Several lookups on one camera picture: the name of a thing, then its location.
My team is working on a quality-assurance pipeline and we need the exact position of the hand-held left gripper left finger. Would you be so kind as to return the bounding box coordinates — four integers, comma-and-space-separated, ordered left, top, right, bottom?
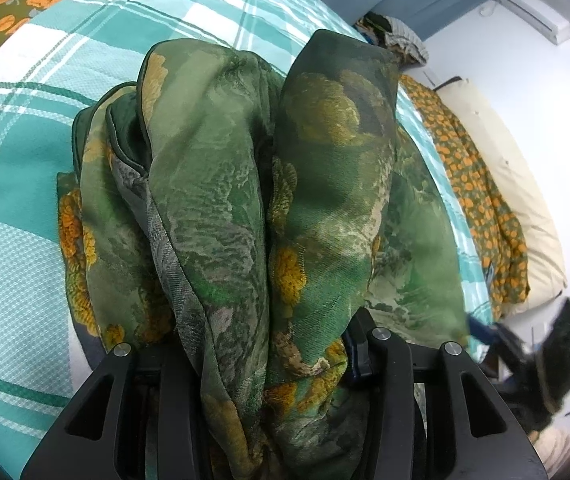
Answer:
20, 342, 216, 480

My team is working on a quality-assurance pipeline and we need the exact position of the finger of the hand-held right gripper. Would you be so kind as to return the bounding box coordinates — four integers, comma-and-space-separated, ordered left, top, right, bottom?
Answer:
467, 312, 528, 357

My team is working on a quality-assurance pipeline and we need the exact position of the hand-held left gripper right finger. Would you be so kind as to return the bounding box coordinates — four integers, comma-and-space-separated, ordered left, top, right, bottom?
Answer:
342, 309, 548, 480

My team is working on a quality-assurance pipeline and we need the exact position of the green floral silk scarf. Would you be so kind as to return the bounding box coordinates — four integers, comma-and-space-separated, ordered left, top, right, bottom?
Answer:
56, 29, 470, 480

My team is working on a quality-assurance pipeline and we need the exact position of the pile of mixed clothes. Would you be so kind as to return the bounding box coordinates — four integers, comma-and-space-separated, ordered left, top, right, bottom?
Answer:
355, 12, 428, 69

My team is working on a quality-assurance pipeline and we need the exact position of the cream pillow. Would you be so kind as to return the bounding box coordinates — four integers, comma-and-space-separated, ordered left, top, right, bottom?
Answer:
437, 77, 568, 317

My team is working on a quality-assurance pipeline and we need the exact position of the orange floral quilt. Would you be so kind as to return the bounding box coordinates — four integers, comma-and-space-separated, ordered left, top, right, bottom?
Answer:
0, 0, 532, 319

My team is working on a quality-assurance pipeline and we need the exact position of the teal plaid bedsheet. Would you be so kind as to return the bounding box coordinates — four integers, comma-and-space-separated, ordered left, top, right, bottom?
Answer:
0, 0, 494, 467

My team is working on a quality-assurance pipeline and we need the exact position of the white air conditioner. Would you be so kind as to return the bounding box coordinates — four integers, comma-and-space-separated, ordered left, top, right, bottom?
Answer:
497, 0, 570, 44

